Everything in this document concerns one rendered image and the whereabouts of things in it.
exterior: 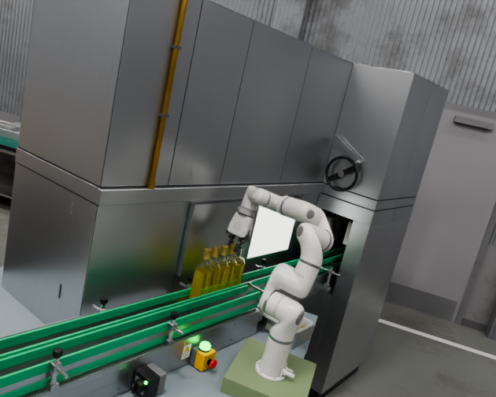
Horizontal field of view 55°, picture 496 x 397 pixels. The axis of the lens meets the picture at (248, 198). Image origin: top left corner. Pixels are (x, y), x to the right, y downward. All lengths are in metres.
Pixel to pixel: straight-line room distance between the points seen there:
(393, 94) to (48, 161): 1.84
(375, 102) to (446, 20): 2.50
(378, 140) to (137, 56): 1.59
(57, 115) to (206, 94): 0.59
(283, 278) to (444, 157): 3.56
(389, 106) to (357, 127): 0.22
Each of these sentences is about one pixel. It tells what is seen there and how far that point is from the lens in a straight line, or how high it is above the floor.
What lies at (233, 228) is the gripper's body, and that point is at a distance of 2.14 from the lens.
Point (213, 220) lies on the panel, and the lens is 2.18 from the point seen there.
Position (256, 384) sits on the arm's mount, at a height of 0.81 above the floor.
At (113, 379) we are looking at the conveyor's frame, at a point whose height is 0.83.
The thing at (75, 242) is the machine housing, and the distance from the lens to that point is 1.90.
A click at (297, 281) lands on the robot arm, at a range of 1.77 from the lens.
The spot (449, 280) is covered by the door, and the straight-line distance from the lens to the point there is 5.39.
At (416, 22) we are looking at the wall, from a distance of 5.24.
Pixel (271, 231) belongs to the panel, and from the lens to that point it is 2.62.
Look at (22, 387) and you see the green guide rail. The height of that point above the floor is 0.91.
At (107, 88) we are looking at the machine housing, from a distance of 1.73.
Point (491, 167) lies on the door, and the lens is 5.22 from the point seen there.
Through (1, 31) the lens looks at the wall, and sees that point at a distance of 7.04.
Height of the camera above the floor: 1.83
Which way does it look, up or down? 12 degrees down
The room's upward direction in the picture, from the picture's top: 13 degrees clockwise
